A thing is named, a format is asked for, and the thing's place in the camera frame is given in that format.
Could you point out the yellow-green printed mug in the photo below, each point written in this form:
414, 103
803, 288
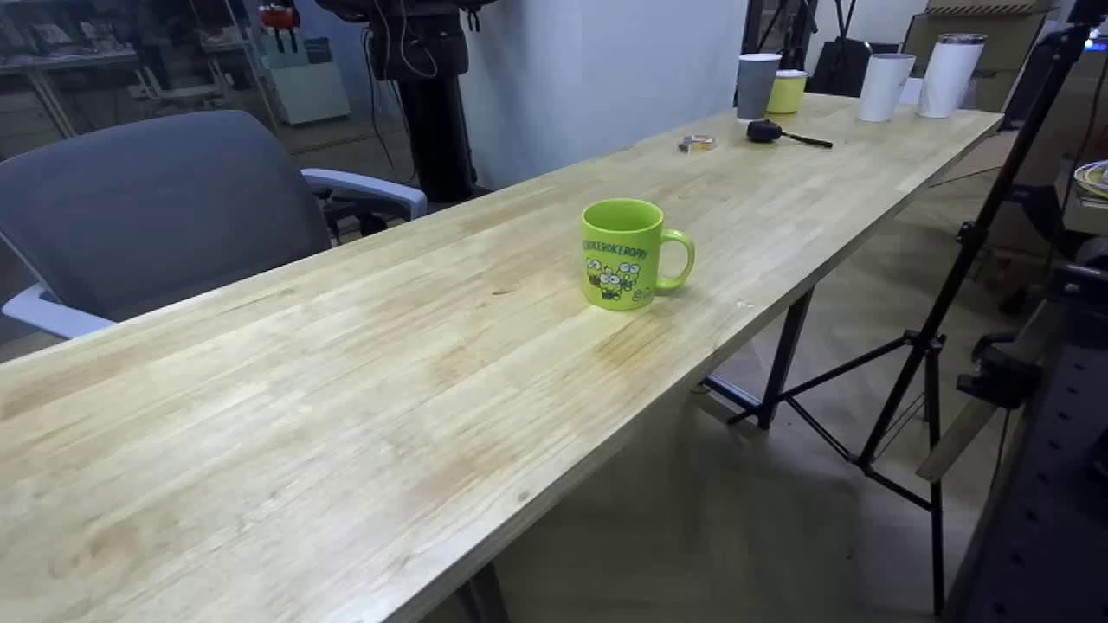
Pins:
618, 269

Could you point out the small yellow cup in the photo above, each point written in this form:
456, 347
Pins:
792, 93

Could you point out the black tripod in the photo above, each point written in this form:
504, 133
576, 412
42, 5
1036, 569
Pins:
968, 246

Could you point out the small white container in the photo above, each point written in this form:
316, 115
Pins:
912, 95

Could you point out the grey office chair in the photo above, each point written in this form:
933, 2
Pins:
162, 211

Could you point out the wooden plank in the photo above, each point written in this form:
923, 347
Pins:
958, 442

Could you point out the black bag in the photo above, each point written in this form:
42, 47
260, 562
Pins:
840, 69

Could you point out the black perforated table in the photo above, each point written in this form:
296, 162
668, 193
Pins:
1043, 508

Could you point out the grey cup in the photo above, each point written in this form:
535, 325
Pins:
756, 89

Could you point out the round yellowish plate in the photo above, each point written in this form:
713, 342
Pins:
1095, 179

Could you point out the small metal keys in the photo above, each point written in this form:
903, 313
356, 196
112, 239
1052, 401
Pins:
699, 145

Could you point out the cardboard box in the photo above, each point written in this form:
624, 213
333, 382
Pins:
999, 21

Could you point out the black clamp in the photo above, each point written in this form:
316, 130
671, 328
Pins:
999, 377

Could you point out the dark background shelf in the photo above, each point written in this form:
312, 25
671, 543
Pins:
70, 54

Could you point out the black table leg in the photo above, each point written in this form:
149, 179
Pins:
486, 595
788, 359

